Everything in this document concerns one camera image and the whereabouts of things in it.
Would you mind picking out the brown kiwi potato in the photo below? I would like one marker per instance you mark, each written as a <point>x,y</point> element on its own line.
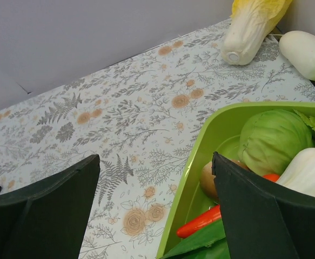
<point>207,183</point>

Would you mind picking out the yellow white napa cabbage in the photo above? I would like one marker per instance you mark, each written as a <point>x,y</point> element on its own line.
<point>251,22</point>

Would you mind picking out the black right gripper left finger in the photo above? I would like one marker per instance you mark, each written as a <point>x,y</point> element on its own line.
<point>48,218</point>

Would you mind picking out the green round cabbage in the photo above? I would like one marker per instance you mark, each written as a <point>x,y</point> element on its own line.
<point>270,140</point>

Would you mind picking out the orange carrot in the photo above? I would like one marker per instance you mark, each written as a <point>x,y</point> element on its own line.
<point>199,222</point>

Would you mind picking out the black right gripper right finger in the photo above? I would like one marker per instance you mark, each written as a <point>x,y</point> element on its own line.
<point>262,219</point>

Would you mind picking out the floral table mat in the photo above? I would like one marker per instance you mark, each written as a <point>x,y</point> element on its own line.
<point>142,116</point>

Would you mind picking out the white radish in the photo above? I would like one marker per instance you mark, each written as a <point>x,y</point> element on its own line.
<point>298,47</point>

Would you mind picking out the white bok choy stalk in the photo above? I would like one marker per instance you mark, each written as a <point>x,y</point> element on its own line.
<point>300,173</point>

